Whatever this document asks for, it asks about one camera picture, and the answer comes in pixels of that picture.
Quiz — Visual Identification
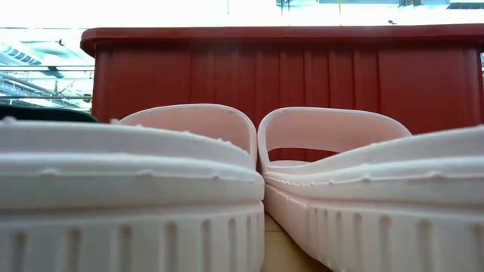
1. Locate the pink foam slide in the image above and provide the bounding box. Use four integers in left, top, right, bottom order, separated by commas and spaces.
0, 104, 265, 272
256, 107, 484, 272

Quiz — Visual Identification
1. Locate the red plastic bin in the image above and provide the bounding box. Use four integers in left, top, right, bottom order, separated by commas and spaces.
79, 23, 484, 163

